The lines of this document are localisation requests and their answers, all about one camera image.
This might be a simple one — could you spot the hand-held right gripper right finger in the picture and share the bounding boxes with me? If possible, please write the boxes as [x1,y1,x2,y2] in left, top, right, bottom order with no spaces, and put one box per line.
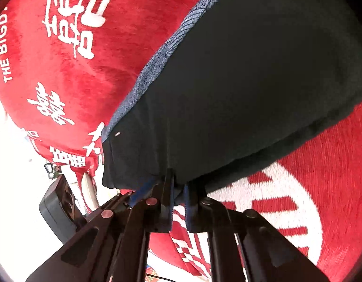
[183,181,331,282]

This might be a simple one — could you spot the small dark green object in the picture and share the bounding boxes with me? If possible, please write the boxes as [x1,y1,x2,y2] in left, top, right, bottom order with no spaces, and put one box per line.
[44,162,62,180]

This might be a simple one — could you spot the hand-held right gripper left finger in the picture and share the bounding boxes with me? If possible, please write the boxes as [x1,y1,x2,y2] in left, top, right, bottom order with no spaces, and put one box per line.
[25,169,174,282]

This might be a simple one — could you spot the black pants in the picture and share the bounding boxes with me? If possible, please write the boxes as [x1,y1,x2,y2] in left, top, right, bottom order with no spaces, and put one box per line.
[101,0,362,207]

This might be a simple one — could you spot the cream rounded object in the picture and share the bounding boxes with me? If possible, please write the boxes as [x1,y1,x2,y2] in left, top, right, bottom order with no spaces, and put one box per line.
[81,172,99,211]

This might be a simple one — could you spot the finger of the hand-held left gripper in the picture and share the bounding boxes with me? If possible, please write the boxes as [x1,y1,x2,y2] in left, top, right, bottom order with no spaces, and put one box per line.
[84,177,158,223]

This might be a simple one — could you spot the red printed blanket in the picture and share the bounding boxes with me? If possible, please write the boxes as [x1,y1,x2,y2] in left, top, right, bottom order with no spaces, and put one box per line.
[0,0,362,282]

